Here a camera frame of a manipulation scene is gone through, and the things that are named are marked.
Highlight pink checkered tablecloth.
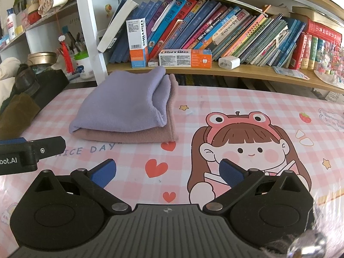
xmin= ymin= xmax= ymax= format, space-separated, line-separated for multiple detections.
xmin=1 ymin=86 xmax=343 ymax=257

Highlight dark leather shoe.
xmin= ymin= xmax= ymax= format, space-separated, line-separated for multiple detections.
xmin=15 ymin=63 xmax=40 ymax=96

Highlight cream white garment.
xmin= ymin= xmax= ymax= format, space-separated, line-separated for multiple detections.
xmin=0 ymin=57 xmax=21 ymax=105

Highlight brass bowl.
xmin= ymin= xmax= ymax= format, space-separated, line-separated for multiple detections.
xmin=26 ymin=52 xmax=57 ymax=66

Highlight red tassel ornament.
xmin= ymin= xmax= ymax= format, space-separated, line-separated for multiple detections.
xmin=58 ymin=35 xmax=74 ymax=74

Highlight white green-lid jar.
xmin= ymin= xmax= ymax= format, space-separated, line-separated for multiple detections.
xmin=74 ymin=51 xmax=94 ymax=80

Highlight white charger block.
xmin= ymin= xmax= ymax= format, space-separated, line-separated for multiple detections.
xmin=219 ymin=55 xmax=240 ymax=70

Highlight flat orange white box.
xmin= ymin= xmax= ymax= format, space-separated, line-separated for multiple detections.
xmin=159 ymin=49 xmax=212 ymax=69

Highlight red dictionaries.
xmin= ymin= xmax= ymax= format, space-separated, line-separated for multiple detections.
xmin=289 ymin=13 xmax=343 ymax=71

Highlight white orange medicine box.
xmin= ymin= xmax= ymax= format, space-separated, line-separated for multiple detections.
xmin=126 ymin=18 xmax=148 ymax=68

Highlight colourful figurine decoration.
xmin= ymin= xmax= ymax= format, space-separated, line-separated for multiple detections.
xmin=314 ymin=41 xmax=343 ymax=89

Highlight row of colourful books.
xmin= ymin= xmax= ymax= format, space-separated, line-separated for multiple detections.
xmin=108 ymin=0 xmax=307 ymax=68

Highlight brown corduroy garment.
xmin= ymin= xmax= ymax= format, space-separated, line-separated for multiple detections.
xmin=1 ymin=93 xmax=40 ymax=140

